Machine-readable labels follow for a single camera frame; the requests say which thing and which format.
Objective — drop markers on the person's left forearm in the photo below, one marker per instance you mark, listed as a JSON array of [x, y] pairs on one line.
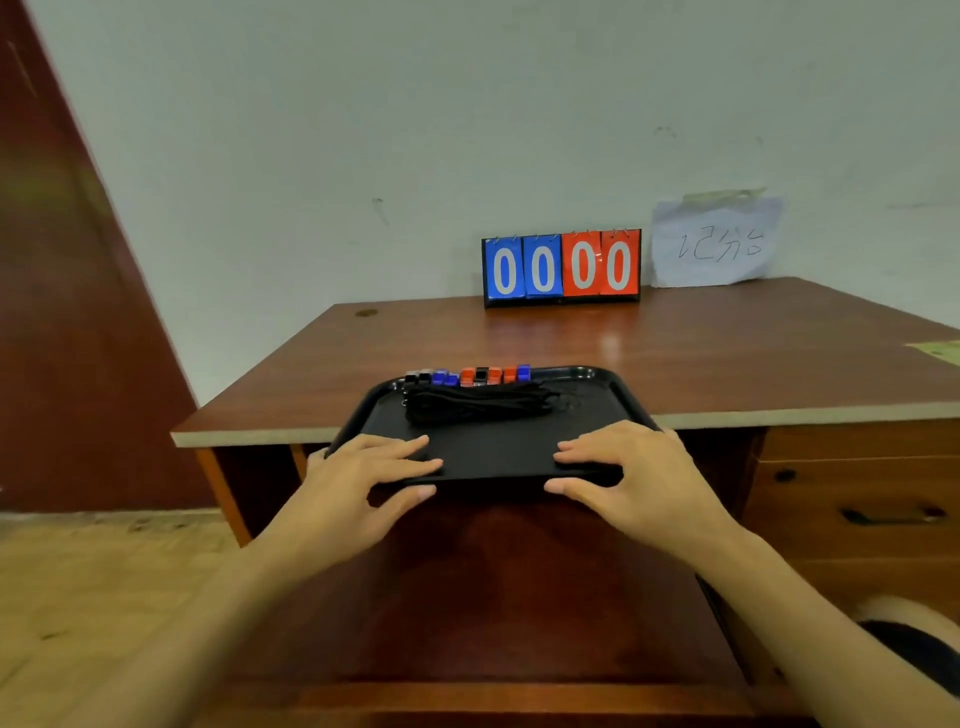
[[210, 630]]

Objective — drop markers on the clear tape strip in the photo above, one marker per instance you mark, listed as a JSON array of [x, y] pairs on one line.
[[724, 196]]

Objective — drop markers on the blue and red flip scoreboard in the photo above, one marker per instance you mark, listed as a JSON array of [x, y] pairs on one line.
[[561, 268]]

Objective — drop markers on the person's left middle finger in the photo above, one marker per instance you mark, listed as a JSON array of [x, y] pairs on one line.
[[394, 445]]

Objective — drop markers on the person's right hand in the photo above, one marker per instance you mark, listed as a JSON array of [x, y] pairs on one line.
[[656, 491]]

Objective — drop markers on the person's right middle finger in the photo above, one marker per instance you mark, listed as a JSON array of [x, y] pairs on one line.
[[600, 433]]

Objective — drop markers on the brown wooden door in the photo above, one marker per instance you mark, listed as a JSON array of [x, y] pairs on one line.
[[67, 337]]

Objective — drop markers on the brown wooden desk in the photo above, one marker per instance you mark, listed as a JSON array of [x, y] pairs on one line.
[[712, 352]]

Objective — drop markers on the person's right leg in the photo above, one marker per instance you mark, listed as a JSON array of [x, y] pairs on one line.
[[911, 611]]

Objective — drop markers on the row of coloured whistles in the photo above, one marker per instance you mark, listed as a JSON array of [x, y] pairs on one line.
[[469, 376]]

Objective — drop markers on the person's right forearm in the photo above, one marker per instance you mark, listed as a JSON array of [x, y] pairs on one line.
[[810, 637]]

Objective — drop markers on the black plastic tray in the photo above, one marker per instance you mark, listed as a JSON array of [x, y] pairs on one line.
[[495, 450]]

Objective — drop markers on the person's left thumb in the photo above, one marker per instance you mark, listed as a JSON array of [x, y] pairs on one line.
[[405, 504]]

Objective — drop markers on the white paper note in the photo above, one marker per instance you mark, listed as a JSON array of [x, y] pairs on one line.
[[716, 244]]

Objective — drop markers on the yellowish sticker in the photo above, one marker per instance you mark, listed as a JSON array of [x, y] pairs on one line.
[[937, 352]]

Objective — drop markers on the person's right thumb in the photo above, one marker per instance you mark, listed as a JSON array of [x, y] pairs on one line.
[[581, 495]]

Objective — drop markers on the person's left hand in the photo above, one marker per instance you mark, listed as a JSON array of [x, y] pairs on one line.
[[341, 499]]

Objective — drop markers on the wooden desk drawer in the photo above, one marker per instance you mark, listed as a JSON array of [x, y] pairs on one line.
[[855, 491]]

